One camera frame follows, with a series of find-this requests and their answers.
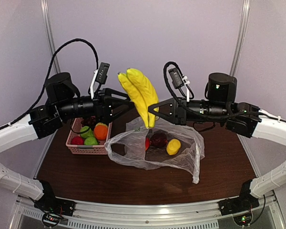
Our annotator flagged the yellow banana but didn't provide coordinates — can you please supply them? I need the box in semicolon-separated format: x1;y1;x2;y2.
118;68;159;129

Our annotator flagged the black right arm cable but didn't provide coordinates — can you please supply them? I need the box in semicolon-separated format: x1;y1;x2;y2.
163;61;259;120

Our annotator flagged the green bumpy fruit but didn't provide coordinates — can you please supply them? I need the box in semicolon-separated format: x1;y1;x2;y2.
80;126;94;139
84;136;99;146

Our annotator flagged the aluminium corner post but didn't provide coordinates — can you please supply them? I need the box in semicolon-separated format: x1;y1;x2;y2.
228;0;250;77
40;0;70;107

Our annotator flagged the pink perforated plastic basket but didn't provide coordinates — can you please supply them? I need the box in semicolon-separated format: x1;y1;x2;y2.
65;123;112;155

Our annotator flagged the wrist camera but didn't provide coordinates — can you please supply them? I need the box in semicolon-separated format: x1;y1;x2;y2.
168;68;194;102
88;62;110;99

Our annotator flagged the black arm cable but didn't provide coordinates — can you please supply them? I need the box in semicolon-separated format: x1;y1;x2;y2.
0;37;100;129
163;61;259;120

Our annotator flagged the dark red fruit in bag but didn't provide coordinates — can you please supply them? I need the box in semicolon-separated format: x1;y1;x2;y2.
150;133;168;148

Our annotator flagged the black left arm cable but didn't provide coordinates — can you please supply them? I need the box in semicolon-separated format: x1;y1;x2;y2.
0;37;100;129

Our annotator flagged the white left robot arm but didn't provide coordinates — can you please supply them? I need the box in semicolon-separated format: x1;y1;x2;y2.
0;73;134;212

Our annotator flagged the pale yellow bumpy fruit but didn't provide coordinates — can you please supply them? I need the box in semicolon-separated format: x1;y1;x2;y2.
95;122;108;128

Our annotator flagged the red bumpy fruit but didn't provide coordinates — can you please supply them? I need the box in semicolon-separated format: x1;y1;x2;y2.
71;136;85;145

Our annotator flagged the green bumpy fruit front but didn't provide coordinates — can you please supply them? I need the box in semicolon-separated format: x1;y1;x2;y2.
84;136;99;146

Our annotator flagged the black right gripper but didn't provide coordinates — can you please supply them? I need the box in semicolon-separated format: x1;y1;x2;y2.
148;96;228;125

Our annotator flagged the aluminium corner post left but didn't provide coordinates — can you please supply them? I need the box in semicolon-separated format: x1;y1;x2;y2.
40;0;70;107

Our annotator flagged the red orange mango fruit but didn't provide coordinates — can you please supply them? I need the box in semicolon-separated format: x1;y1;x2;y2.
145;137;150;151

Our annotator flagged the clear plastic bag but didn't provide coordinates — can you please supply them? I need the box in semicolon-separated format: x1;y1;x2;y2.
104;117;204;184

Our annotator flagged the aluminium corner post right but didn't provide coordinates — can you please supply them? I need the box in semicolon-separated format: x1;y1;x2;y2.
228;0;250;77

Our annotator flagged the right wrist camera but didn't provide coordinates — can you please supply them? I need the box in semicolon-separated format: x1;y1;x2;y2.
168;68;194;102

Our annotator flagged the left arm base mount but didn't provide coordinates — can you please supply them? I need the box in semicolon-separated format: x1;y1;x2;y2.
31;198;75;228

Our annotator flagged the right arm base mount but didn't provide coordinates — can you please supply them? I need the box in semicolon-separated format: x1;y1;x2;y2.
217;197;259;228

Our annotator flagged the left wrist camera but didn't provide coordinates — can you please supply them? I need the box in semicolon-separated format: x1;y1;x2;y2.
88;62;110;99

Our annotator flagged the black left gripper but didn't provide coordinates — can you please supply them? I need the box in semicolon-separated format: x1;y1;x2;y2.
56;87;134;123

